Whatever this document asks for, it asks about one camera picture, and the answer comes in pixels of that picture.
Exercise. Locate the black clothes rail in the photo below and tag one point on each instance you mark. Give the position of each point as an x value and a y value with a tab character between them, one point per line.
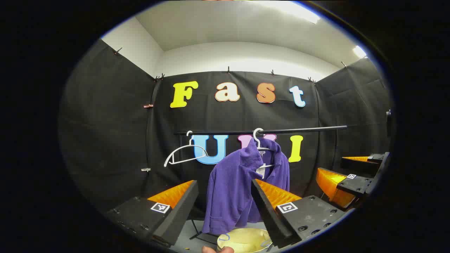
302	129

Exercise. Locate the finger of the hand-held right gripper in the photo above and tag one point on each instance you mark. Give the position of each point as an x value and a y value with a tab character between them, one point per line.
358	166
355	184

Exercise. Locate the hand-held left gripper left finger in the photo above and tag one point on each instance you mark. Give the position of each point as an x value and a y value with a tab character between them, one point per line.
177	211

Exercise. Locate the white plastic hanger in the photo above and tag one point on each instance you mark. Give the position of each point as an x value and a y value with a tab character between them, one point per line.
190	145
257	142

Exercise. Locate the cream round laundry hamper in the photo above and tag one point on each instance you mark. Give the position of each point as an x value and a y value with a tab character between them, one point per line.
246	240

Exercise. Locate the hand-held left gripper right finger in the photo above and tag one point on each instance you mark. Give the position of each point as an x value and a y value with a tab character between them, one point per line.
267	211

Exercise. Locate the small ceiling light panel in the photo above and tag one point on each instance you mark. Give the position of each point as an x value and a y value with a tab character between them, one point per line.
359	52

